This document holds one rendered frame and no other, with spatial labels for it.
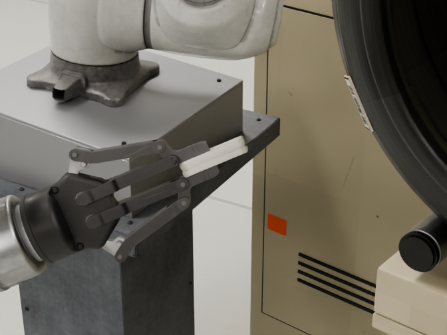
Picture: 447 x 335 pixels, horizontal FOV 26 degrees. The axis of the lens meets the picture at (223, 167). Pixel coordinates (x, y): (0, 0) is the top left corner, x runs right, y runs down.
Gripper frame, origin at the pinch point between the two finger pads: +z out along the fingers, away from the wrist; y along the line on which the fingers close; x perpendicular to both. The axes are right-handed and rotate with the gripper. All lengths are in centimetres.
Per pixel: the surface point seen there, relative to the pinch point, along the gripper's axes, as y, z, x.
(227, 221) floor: 39, -16, -175
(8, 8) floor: -59, -85, -352
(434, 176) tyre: 9.3, 19.1, 5.9
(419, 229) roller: 15.1, 16.5, 0.5
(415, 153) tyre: 6.7, 18.3, 5.2
